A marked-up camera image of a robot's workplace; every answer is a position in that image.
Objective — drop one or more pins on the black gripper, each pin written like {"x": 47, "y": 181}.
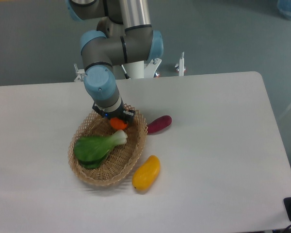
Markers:
{"x": 127, "y": 116}

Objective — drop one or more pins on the orange fruit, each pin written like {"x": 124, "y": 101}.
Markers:
{"x": 118, "y": 124}

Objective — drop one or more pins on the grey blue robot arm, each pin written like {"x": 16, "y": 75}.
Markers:
{"x": 100, "y": 50}

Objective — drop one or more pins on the woven wicker basket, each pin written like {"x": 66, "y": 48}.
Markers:
{"x": 121, "y": 160}

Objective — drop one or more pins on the green bok choy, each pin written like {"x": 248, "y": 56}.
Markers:
{"x": 91, "y": 151}

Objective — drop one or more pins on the purple sweet potato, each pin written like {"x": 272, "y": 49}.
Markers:
{"x": 159, "y": 124}

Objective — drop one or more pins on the yellow mango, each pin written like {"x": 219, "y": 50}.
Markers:
{"x": 146, "y": 174}

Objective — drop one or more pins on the blue object top right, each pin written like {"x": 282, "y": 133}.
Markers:
{"x": 284, "y": 7}

